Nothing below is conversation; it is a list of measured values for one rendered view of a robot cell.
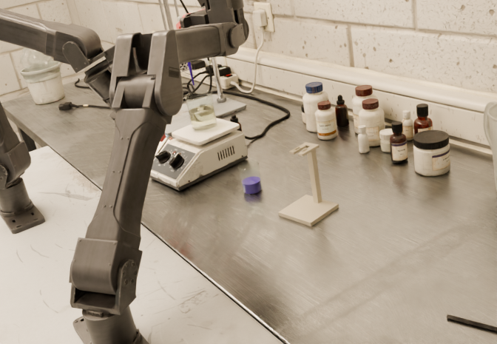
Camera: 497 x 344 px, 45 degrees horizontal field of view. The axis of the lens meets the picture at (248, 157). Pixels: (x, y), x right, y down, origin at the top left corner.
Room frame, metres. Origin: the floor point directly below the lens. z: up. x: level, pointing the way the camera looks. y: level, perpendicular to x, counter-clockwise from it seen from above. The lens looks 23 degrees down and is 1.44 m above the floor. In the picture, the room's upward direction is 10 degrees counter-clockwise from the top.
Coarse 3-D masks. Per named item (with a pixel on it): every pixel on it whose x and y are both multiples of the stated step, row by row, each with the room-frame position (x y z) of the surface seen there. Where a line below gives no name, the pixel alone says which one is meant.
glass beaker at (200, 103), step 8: (184, 96) 1.32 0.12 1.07; (192, 96) 1.34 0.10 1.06; (200, 96) 1.35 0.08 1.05; (208, 96) 1.29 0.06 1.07; (192, 104) 1.29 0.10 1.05; (200, 104) 1.29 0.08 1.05; (208, 104) 1.29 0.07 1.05; (192, 112) 1.29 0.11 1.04; (200, 112) 1.29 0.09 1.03; (208, 112) 1.29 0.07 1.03; (192, 120) 1.30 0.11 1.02; (200, 120) 1.29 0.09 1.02; (208, 120) 1.29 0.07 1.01; (216, 120) 1.31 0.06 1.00; (192, 128) 1.30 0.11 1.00; (200, 128) 1.29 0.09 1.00; (208, 128) 1.29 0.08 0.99
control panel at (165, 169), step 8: (168, 144) 1.31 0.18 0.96; (176, 152) 1.27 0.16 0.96; (184, 152) 1.25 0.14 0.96; (192, 152) 1.23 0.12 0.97; (168, 160) 1.26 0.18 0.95; (184, 160) 1.23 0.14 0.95; (152, 168) 1.27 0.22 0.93; (160, 168) 1.25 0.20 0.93; (168, 168) 1.23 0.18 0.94; (184, 168) 1.20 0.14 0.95; (168, 176) 1.21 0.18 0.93; (176, 176) 1.19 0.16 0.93
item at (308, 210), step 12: (312, 144) 1.01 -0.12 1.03; (312, 156) 1.01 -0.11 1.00; (312, 168) 1.01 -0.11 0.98; (312, 180) 1.01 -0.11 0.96; (312, 192) 1.01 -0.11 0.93; (300, 204) 1.01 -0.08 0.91; (312, 204) 1.01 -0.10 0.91; (324, 204) 1.00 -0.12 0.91; (336, 204) 0.99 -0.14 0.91; (288, 216) 0.98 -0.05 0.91; (300, 216) 0.97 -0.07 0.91; (312, 216) 0.96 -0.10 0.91; (324, 216) 0.96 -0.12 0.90
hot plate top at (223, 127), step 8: (224, 120) 1.35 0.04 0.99; (184, 128) 1.34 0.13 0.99; (216, 128) 1.30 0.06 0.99; (224, 128) 1.29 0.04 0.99; (232, 128) 1.28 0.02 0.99; (176, 136) 1.30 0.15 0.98; (184, 136) 1.28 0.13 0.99; (192, 136) 1.27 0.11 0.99; (200, 136) 1.26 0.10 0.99; (208, 136) 1.25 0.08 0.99; (216, 136) 1.25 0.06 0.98; (200, 144) 1.23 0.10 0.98
